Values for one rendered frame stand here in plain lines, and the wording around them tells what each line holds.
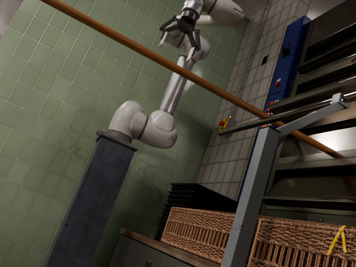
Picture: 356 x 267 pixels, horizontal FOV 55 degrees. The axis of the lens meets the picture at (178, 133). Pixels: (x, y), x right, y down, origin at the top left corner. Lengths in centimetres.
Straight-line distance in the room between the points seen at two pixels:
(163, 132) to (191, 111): 71
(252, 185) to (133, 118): 121
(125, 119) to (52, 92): 64
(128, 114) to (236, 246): 128
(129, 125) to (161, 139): 20
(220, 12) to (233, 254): 114
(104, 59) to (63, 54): 28
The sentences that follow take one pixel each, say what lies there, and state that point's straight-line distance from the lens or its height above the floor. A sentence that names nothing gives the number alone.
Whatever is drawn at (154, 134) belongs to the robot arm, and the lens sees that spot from 199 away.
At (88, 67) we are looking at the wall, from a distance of 251.
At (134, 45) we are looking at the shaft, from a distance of 128.
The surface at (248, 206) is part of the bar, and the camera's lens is 88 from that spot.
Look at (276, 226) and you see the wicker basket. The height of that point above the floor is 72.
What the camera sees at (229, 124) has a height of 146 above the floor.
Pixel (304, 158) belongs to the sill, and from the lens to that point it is 175.
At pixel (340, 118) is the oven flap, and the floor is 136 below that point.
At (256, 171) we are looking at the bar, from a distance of 89.
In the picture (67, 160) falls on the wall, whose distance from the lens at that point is 235.
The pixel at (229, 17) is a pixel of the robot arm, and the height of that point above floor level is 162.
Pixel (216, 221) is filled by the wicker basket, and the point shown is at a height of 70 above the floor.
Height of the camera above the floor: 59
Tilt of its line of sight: 17 degrees up
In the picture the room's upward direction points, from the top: 20 degrees clockwise
